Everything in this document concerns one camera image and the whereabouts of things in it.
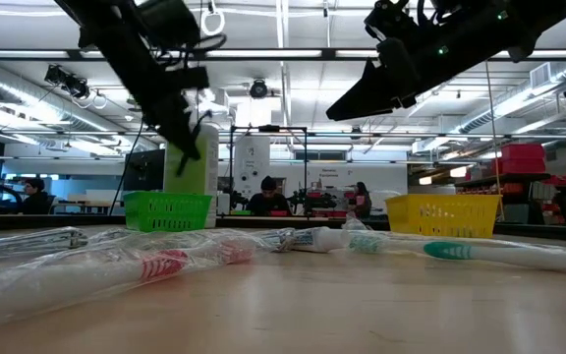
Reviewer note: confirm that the black background robot arm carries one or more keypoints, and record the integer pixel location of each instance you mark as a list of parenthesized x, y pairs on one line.
[(312, 200)]

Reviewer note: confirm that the red white toothbrush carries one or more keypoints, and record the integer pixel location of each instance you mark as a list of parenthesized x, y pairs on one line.
[(162, 265)]

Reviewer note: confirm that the long overhead light bar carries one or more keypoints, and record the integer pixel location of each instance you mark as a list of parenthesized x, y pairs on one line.
[(17, 54)]

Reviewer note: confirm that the green white wipes canister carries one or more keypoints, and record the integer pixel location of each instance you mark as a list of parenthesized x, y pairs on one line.
[(185, 182)]

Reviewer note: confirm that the person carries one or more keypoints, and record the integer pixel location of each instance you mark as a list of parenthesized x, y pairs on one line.
[(361, 201), (36, 199), (268, 201)]

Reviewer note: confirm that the yellow plastic basket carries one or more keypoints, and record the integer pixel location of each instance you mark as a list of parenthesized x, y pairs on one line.
[(442, 215)]

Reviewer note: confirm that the green plastic basket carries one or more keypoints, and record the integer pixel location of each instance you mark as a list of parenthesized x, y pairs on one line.
[(165, 211)]

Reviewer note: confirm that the black storage shelf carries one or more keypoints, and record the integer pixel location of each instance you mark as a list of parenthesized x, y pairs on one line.
[(504, 177)]

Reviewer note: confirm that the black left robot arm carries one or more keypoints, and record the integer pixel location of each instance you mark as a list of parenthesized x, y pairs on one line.
[(111, 34)]

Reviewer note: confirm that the red storage bin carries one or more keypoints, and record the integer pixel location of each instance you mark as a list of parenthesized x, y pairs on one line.
[(521, 166), (524, 151)]

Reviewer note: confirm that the black aluminium table frame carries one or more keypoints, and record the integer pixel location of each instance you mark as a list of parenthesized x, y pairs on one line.
[(67, 221)]

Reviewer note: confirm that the green white toothbrush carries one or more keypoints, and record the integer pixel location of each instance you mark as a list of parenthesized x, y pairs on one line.
[(447, 251)]

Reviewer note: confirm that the black metal frame stand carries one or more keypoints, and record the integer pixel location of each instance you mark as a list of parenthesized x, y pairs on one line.
[(268, 128)]

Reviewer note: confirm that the black monitor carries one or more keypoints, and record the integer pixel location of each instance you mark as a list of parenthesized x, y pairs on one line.
[(143, 172)]

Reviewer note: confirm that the black ceiling track light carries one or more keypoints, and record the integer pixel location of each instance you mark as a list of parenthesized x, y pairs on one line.
[(258, 89), (64, 78)]

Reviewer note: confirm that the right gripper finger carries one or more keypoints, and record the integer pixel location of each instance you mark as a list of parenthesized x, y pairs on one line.
[(371, 88), (386, 104)]

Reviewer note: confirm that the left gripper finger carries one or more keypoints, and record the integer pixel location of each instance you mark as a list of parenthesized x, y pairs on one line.
[(188, 130), (175, 137)]

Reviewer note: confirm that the small black comb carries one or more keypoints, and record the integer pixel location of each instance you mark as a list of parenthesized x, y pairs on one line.
[(183, 166)]

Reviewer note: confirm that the white blue toothpaste tube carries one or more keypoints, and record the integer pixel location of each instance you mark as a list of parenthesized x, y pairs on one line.
[(322, 240)]

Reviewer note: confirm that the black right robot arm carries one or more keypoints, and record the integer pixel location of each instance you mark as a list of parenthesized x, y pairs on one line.
[(484, 24)]

